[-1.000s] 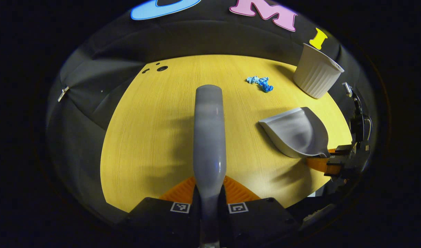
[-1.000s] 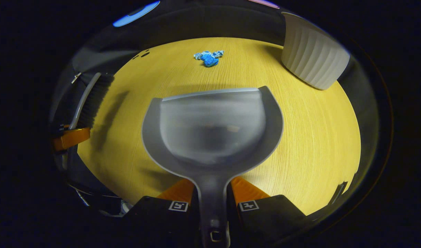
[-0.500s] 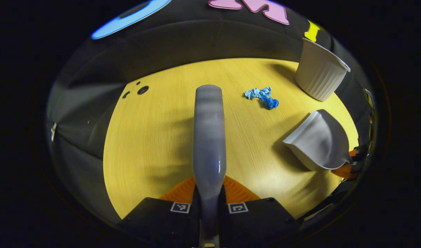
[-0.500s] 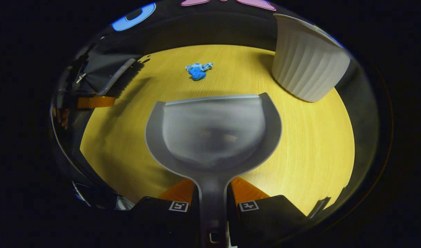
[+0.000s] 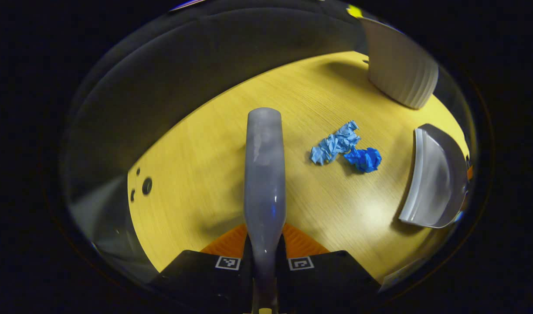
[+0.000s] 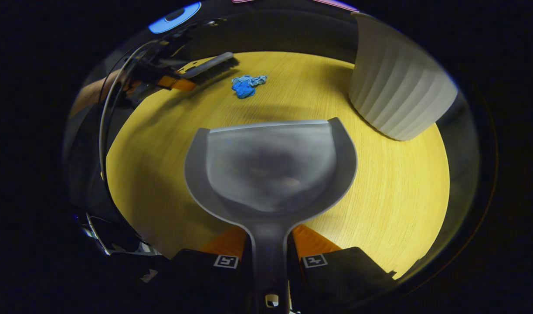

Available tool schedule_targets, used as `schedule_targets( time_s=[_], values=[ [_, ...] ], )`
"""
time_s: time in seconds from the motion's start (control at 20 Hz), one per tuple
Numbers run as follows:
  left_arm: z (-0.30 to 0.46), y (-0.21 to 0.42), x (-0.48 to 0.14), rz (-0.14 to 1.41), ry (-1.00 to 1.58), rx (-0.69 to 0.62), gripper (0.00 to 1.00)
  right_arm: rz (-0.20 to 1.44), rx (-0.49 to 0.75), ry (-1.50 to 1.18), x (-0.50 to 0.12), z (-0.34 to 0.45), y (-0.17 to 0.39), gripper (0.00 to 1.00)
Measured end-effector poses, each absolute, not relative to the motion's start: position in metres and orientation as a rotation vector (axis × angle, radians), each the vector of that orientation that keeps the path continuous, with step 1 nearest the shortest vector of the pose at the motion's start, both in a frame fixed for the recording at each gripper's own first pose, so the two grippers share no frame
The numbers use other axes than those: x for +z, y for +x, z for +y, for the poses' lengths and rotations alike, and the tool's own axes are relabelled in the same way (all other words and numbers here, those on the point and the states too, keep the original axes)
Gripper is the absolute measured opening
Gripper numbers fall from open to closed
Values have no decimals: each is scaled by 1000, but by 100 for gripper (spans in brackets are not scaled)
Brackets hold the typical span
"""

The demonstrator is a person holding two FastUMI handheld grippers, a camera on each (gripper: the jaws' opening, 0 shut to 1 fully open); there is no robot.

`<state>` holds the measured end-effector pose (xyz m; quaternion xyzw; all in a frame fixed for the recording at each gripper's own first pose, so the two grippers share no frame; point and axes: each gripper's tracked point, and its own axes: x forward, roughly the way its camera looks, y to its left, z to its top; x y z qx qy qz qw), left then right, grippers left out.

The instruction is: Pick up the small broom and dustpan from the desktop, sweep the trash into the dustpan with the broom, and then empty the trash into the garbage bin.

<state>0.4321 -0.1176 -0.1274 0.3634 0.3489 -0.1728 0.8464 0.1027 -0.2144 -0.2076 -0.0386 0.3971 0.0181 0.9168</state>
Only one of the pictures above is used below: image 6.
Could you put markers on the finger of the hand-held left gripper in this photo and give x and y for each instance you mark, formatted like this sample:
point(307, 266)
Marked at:
point(177, 83)

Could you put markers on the small grey broom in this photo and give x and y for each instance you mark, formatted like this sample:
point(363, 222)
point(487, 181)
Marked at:
point(209, 64)

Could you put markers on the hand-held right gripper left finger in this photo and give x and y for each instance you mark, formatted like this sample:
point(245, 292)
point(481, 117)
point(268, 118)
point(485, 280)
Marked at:
point(205, 279)

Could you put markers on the blue paper trash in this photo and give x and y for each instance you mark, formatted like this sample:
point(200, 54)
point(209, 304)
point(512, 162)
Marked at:
point(244, 87)

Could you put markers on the white ribbed garbage bin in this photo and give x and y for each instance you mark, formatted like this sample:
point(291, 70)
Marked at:
point(397, 87)

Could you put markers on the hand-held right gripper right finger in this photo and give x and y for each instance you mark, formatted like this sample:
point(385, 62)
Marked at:
point(336, 279)

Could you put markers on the grey dustpan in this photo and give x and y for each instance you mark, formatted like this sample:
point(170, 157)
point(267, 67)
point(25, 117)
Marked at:
point(270, 165)

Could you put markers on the wooden desktop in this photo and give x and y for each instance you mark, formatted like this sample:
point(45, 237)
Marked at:
point(161, 152)

